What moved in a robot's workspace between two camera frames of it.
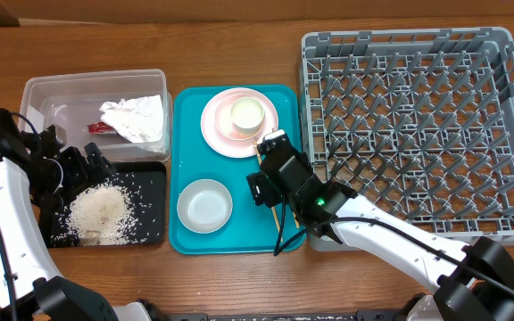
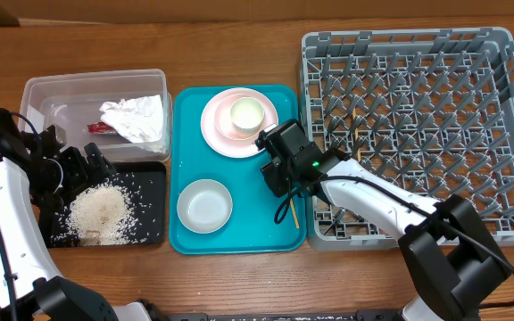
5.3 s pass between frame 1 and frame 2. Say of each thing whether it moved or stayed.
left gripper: stayed
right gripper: moved
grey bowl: stayed
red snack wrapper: stayed
